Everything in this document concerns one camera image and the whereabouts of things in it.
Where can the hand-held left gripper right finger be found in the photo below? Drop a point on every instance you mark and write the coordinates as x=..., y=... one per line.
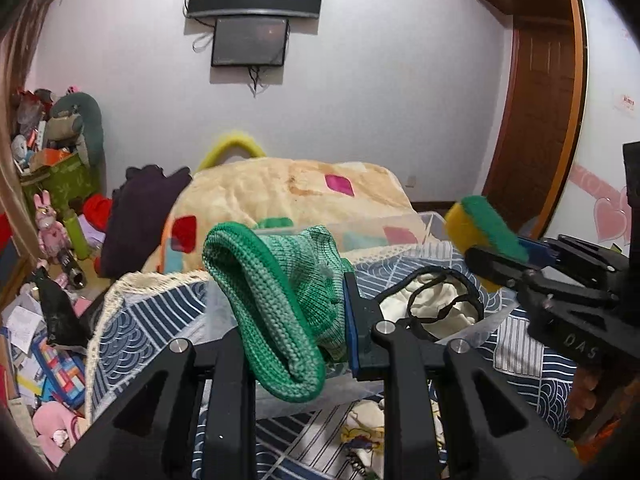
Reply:
x=351, y=327

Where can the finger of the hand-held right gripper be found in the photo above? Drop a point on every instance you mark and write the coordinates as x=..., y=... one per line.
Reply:
x=534, y=250
x=492, y=264

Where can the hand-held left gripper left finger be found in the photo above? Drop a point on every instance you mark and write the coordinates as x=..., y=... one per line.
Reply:
x=227, y=390

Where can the yellow and green sponge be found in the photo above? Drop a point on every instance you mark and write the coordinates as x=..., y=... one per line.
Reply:
x=475, y=232

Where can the green knit hat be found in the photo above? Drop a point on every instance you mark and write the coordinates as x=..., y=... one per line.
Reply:
x=280, y=300

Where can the clear plastic storage box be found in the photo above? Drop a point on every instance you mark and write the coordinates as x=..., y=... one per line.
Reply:
x=400, y=232

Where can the person's right hand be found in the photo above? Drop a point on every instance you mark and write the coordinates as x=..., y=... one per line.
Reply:
x=589, y=395

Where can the white cartoon print cloth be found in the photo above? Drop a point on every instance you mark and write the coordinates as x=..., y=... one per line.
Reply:
x=365, y=430

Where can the blue wave pattern cloth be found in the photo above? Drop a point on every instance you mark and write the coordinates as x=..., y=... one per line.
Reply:
x=145, y=320

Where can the brown wooden door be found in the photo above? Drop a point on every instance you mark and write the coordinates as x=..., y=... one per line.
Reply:
x=537, y=125

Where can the white wardrobe with heart stickers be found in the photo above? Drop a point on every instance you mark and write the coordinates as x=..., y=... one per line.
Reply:
x=607, y=125

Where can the cream blanket with coloured patches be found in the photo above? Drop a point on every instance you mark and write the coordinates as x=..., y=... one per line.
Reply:
x=280, y=185

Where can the pink slipper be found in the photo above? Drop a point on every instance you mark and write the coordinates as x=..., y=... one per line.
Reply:
x=52, y=425

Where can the black plastic bag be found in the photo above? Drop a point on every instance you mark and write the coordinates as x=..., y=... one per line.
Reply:
x=57, y=310

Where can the dark purple garment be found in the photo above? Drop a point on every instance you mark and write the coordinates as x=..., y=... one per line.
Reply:
x=137, y=220

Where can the pile of books and papers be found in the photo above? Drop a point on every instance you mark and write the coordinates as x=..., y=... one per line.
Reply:
x=35, y=360

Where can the black flashlight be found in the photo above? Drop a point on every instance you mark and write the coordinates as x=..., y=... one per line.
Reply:
x=70, y=270

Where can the green bottle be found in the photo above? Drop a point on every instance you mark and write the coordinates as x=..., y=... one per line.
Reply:
x=77, y=232

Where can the red cloth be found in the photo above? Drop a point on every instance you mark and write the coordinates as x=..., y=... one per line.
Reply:
x=97, y=212

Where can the pink bunny toy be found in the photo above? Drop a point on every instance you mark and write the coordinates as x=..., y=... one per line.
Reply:
x=50, y=230

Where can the green storage box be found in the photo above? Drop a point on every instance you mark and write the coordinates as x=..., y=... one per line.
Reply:
x=60, y=177

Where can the grey-green dinosaur plush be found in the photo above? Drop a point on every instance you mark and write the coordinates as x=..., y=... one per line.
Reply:
x=80, y=120

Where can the wall socket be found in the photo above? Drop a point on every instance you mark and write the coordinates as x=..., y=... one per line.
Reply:
x=411, y=180

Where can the small black wall monitor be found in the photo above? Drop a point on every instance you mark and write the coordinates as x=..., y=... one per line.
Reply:
x=250, y=42

